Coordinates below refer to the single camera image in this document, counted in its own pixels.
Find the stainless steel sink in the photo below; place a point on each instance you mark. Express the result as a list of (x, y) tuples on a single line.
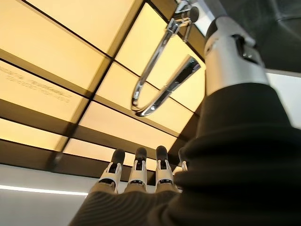
[(277, 42)]

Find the chrome kitchen faucet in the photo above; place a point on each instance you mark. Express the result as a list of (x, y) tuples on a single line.
[(153, 62)]

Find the right robot hand black glove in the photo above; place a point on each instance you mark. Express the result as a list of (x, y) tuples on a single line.
[(247, 164)]

